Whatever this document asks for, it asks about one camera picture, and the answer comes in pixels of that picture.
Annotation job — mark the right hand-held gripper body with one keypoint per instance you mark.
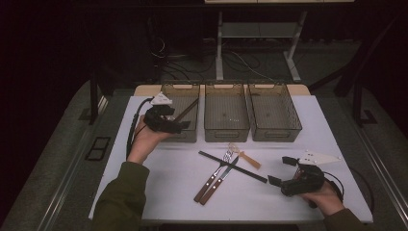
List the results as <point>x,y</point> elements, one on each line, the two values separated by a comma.
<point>306,184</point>

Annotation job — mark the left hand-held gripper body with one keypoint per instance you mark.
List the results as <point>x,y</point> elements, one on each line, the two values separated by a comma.
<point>157,120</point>

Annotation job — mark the smoky plastic bin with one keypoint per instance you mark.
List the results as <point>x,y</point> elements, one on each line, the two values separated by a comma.
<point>226,115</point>
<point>189,112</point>
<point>272,114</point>

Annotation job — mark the brown wooden chopstick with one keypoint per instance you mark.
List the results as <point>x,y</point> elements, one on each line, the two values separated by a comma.
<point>187,109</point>

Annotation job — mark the black chopstick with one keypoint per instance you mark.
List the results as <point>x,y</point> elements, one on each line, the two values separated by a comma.
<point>247,172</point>

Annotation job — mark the light wooden spoon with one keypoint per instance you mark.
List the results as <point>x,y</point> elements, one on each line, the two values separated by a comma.
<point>251,162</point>

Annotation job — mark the person's right hand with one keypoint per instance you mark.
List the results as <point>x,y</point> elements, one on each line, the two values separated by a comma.
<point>327,200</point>

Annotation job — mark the person's left hand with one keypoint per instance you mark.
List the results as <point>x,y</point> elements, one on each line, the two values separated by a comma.
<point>142,142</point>

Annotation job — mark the white table board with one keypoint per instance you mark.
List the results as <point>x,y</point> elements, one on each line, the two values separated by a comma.
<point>256,205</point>

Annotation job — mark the black angled metal stand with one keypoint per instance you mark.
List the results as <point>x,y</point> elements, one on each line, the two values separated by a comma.
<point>357,102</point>

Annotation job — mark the white desk frame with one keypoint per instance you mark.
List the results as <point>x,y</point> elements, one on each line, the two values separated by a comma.
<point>219,48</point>

